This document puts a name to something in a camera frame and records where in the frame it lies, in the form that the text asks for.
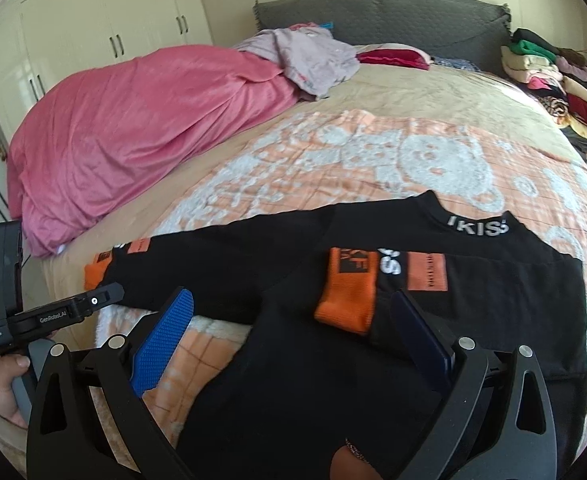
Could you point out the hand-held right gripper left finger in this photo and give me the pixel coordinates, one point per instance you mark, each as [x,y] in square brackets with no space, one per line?
[166,340]

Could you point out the stack of folded clothes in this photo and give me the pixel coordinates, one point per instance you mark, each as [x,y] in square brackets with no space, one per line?
[563,85]

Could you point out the turquoise cloth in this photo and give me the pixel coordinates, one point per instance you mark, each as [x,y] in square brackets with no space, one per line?
[326,25]

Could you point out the white wardrobe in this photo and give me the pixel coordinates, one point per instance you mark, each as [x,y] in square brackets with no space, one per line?
[98,10]

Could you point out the grey padded headboard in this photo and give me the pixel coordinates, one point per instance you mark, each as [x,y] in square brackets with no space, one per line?
[398,15]

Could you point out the dark patterned cloth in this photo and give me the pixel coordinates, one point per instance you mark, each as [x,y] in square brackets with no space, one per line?
[453,64]

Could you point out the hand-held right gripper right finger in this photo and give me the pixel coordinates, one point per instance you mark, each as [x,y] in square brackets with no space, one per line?
[423,345]

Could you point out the pink duvet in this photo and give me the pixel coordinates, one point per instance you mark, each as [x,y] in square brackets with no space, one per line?
[123,135]

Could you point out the black sweater with orange cuffs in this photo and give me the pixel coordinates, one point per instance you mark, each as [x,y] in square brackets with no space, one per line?
[283,360]

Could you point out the light pink crumpled clothes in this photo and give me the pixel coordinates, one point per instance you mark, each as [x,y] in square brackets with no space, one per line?
[313,55]

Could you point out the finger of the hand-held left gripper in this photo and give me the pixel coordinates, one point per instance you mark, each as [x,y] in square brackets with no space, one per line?
[101,299]

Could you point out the red cloth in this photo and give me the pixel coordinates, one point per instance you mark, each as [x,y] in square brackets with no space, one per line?
[393,56]

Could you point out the beige bed sheet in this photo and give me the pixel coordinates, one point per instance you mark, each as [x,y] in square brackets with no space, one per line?
[423,90]

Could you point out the orange printed blanket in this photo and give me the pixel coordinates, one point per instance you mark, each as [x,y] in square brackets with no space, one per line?
[373,160]

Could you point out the person's right hand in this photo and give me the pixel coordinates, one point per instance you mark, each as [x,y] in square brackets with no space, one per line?
[351,462]

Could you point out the person's left hand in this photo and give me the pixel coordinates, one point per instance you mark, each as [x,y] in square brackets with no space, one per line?
[1,390]

